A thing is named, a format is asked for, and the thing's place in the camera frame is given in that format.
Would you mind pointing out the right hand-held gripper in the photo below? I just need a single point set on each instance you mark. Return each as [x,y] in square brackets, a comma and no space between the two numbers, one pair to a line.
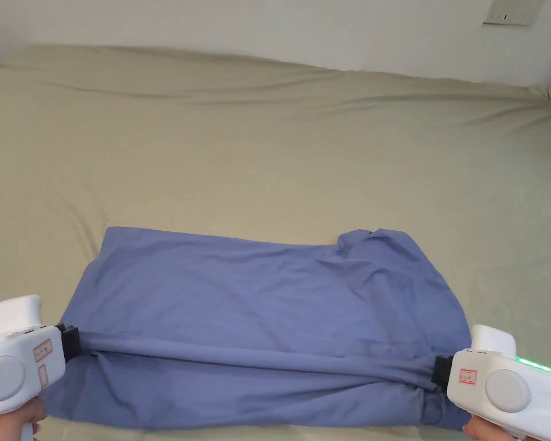
[505,390]

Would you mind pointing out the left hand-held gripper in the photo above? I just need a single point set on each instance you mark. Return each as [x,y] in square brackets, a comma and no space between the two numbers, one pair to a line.
[9,367]

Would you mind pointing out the blue garment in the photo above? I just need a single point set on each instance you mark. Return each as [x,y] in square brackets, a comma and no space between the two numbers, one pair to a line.
[266,330]

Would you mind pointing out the person's right hand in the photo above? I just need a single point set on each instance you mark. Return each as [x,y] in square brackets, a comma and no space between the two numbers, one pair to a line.
[484,429]

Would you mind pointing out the person's left hand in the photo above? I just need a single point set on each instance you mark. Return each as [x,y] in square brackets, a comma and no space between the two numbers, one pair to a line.
[14,425]

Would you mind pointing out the bed with beige sheet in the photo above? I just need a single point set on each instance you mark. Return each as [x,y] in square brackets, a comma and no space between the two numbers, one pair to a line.
[257,151]

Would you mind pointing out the white wall socket plate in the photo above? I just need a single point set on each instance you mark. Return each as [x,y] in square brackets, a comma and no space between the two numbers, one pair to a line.
[509,11]

